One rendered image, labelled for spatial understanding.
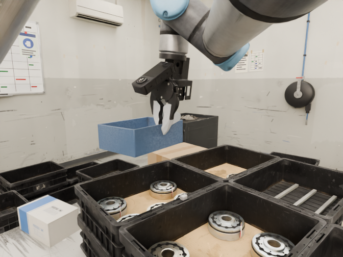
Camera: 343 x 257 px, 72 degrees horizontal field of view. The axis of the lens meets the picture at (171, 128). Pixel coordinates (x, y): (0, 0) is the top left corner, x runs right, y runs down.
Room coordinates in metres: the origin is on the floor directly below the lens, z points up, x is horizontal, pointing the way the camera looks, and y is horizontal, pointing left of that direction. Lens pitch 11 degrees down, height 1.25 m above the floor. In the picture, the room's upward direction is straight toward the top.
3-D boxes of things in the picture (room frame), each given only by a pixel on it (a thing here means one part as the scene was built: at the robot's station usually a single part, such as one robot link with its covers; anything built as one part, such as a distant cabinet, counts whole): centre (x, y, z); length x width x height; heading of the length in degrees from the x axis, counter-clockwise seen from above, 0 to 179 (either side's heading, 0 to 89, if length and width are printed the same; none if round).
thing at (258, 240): (0.51, -0.25, 0.86); 0.10 x 0.10 x 0.01
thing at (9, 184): (1.69, 1.06, 0.37); 0.40 x 0.30 x 0.45; 141
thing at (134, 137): (0.67, 0.09, 1.10); 0.20 x 0.15 x 0.07; 141
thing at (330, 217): (0.75, -0.43, 0.92); 0.40 x 0.30 x 0.02; 130
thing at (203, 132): (2.44, -0.15, 0.45); 0.60 x 0.45 x 0.90; 141
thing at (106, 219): (0.72, 0.07, 0.92); 0.40 x 0.30 x 0.02; 130
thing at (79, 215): (0.72, 0.07, 0.87); 0.40 x 0.30 x 0.11; 130
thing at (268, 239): (0.51, -0.25, 0.86); 0.05 x 0.05 x 0.01
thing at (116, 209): (0.71, 0.20, 0.86); 0.10 x 0.10 x 0.01
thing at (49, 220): (0.81, 0.47, 0.75); 0.20 x 0.12 x 0.09; 58
